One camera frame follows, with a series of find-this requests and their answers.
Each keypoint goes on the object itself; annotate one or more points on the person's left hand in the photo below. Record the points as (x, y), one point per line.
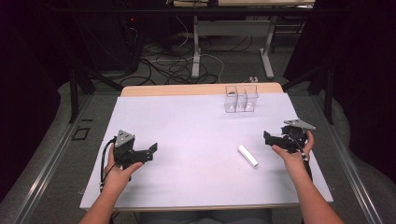
(120, 174)

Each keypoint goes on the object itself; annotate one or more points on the white metal frame desk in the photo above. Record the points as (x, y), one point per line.
(232, 29)

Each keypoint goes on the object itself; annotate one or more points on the person's right hand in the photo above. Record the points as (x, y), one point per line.
(294, 160)

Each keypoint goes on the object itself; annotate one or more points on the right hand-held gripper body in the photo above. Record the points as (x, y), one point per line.
(294, 137)

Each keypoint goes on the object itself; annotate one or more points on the black computer tower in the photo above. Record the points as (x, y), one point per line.
(109, 40)

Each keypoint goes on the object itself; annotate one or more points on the white cylindrical tube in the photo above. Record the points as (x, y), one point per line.
(248, 156)

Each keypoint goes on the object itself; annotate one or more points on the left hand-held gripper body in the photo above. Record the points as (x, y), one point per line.
(124, 149)

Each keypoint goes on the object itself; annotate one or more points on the white power plug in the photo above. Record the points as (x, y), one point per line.
(253, 79)

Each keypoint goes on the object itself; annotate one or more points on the black metal stand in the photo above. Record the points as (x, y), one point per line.
(77, 90)
(323, 84)

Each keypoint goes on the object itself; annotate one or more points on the clear plastic compartment organizer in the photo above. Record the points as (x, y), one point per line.
(241, 99)

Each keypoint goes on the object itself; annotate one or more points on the white table mat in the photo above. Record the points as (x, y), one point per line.
(199, 149)

